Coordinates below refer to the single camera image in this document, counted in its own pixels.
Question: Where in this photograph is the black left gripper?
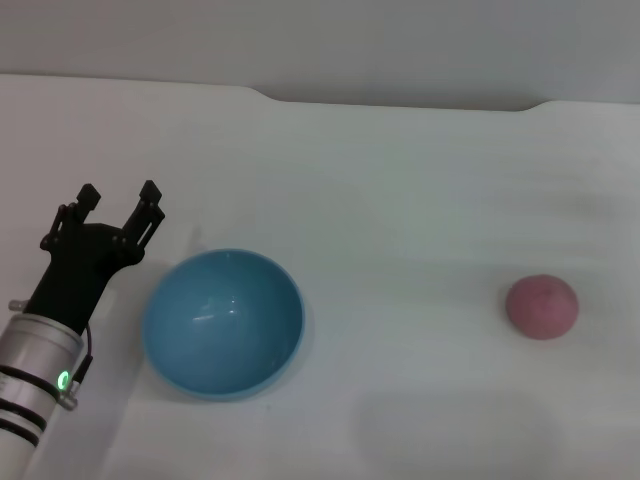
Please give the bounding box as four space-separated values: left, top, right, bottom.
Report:
27 179 166 334

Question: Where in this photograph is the pink peach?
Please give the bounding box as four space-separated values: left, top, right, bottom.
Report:
504 273 580 342

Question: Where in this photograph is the blue bowl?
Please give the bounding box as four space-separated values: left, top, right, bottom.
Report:
142 247 306 401

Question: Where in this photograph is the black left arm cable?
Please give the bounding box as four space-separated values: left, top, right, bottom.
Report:
73 323 96 396

